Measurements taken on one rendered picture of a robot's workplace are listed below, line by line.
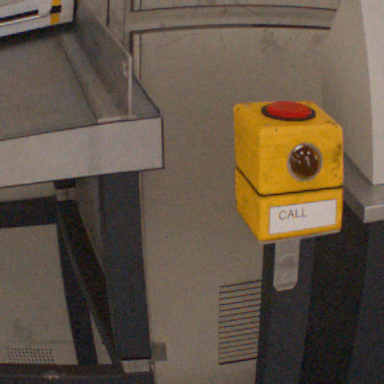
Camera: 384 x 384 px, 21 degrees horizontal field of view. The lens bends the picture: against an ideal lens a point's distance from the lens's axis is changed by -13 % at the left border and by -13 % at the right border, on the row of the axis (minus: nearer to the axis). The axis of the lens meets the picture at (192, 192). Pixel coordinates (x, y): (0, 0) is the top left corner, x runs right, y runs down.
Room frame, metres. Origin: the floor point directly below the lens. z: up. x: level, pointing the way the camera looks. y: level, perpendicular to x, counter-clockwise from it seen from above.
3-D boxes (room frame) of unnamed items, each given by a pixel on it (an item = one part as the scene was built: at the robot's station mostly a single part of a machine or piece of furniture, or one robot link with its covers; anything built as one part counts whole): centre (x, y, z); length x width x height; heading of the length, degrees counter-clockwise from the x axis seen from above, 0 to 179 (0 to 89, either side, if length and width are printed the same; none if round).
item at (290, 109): (0.90, -0.08, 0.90); 0.04 x 0.04 x 0.02
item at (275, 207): (0.90, -0.08, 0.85); 0.08 x 0.08 x 0.10; 13
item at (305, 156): (0.86, -0.09, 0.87); 0.03 x 0.01 x 0.03; 103
